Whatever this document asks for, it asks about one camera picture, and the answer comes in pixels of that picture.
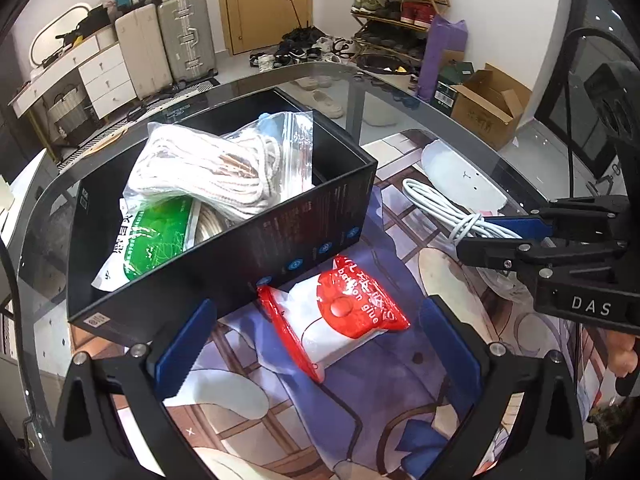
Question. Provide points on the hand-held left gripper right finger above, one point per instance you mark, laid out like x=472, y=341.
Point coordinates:
x=450, y=350

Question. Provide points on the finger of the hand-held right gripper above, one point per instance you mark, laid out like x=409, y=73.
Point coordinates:
x=500, y=255
x=515, y=226

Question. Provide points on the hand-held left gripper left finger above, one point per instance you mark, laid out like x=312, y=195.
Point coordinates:
x=185, y=350

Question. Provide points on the red white glue packet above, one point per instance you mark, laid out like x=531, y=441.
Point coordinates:
x=350, y=305

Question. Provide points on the green white medicine packet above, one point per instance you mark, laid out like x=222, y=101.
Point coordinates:
x=150, y=245

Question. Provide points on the black cardboard box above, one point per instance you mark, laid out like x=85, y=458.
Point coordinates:
x=280, y=240

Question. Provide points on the person's right hand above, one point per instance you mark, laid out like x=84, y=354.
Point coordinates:
x=625, y=360

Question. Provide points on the printed table mat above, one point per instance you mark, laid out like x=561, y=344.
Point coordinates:
x=380, y=410

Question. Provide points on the open cardboard box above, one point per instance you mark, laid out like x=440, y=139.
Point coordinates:
x=487, y=110

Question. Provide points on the dark green box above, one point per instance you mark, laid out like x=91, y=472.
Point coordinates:
x=452, y=85

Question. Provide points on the purple yoga mat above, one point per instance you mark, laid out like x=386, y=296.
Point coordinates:
x=442, y=60

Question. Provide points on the cream trash bin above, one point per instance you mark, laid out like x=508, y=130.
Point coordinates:
x=382, y=62

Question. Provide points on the beige slipper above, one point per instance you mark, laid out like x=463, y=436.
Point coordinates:
x=327, y=104
x=312, y=82

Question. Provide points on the black white patterned rug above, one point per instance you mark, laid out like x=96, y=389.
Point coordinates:
x=90, y=145

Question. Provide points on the glass table with black rim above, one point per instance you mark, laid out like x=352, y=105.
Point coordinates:
x=350, y=67

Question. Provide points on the wooden shoe rack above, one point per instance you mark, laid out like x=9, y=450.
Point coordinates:
x=400, y=22

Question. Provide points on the row of shoes on rack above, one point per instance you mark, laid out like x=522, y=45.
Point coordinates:
x=390, y=7

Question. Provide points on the woven basket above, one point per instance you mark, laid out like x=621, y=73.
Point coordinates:
x=70, y=115

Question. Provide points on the pile of shoes on floor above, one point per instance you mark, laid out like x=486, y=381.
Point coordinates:
x=305, y=50

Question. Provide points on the white dressing table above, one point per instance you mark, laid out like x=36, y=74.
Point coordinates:
x=105, y=80

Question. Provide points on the black umbrella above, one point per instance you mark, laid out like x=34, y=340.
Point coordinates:
x=302, y=32

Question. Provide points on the beige suitcase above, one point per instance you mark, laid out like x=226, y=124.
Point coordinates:
x=142, y=50

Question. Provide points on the silver suitcase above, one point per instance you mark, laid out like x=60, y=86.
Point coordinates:
x=185, y=35

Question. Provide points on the yellow wooden door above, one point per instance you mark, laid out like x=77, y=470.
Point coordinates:
x=265, y=5

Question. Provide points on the black bag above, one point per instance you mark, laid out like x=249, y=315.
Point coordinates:
x=87, y=25

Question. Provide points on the oval mirror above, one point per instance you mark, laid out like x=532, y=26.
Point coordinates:
x=52, y=35

